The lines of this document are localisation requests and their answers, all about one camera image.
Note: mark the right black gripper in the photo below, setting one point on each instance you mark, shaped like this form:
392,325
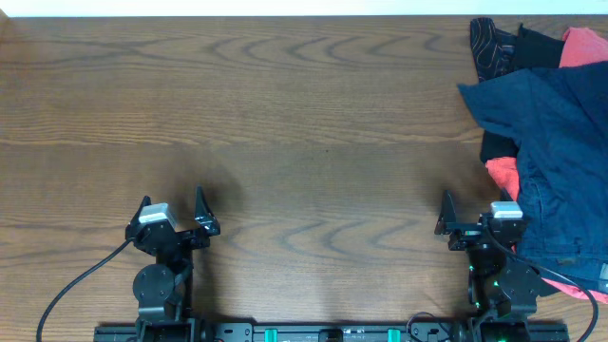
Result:
466,234

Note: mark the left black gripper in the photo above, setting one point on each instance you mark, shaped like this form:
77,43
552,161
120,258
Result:
205,220

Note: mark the navy blue shorts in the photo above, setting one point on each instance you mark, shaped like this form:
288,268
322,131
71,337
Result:
557,117

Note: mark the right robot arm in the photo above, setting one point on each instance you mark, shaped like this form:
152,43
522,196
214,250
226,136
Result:
503,290

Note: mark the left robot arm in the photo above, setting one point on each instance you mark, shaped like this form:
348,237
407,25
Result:
164,289

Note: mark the black patterned garment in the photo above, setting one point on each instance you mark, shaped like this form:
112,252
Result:
492,49

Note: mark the plain black garment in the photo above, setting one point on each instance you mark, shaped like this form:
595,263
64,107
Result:
534,49

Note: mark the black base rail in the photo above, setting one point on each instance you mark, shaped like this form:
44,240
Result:
415,331

